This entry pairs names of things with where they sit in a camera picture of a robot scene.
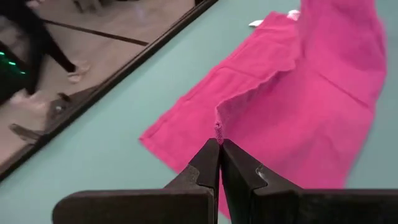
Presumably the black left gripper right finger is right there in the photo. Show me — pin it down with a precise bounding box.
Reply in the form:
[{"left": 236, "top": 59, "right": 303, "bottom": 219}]
[{"left": 221, "top": 138, "right": 398, "bottom": 224}]

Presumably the black computer tower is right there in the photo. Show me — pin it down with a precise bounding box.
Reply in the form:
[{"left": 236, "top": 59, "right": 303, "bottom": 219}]
[{"left": 0, "top": 0, "right": 77, "bottom": 105}]

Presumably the white sewn care label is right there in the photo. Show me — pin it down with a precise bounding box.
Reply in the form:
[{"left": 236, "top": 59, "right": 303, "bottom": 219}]
[{"left": 285, "top": 9, "right": 302, "bottom": 21}]

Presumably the black metal table frame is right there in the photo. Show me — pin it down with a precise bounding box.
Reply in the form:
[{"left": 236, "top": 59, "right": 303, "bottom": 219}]
[{"left": 0, "top": 0, "right": 220, "bottom": 183}]

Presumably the black frame clamp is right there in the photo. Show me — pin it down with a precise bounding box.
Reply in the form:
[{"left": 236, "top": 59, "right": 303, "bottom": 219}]
[{"left": 8, "top": 92, "right": 98, "bottom": 144}]

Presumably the pink cloth towel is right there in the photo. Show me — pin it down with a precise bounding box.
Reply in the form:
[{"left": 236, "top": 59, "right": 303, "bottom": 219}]
[{"left": 139, "top": 0, "right": 388, "bottom": 219}]

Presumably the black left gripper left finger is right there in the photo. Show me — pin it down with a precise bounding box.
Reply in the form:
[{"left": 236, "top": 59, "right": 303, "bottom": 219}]
[{"left": 52, "top": 138, "right": 222, "bottom": 224}]

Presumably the green table mat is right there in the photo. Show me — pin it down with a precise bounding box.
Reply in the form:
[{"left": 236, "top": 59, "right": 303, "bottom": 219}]
[{"left": 0, "top": 0, "right": 398, "bottom": 224}]

